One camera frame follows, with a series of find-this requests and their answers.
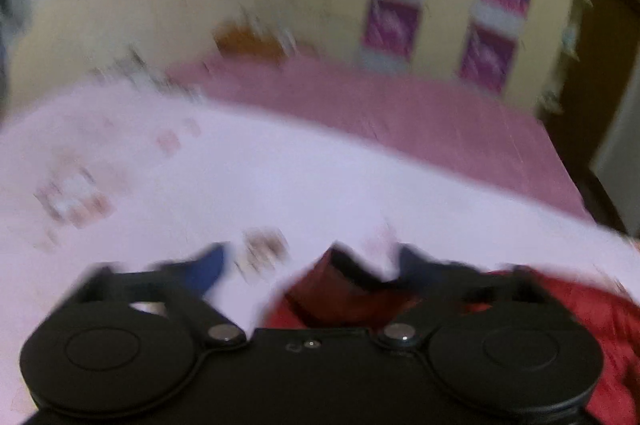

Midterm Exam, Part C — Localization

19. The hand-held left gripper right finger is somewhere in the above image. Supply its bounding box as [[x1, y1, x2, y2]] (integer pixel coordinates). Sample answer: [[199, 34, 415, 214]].
[[372, 244, 552, 350]]

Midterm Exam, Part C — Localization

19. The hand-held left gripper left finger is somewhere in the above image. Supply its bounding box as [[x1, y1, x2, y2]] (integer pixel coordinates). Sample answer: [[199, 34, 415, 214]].
[[75, 244, 247, 350]]

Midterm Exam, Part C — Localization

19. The red puffer jacket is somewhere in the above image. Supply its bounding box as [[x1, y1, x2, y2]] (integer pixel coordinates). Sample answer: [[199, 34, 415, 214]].
[[262, 247, 640, 425]]

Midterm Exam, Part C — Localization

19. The pink striped bed sheet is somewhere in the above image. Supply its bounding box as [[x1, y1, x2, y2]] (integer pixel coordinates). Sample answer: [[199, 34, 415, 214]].
[[165, 52, 597, 226]]

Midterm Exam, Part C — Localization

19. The brown woven bag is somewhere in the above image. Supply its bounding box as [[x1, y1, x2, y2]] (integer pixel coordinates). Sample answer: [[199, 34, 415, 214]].
[[214, 21, 283, 62]]

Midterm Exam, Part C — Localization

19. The brown wooden door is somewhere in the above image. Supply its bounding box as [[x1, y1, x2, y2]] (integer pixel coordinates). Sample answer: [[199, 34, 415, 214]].
[[539, 0, 640, 210]]

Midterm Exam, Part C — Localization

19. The open corner shelf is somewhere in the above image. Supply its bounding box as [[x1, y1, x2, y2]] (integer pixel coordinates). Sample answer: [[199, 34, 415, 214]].
[[542, 0, 593, 118]]

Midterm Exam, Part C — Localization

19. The cream round headboard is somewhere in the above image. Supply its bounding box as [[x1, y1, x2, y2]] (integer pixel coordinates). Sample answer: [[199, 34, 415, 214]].
[[10, 0, 283, 108]]

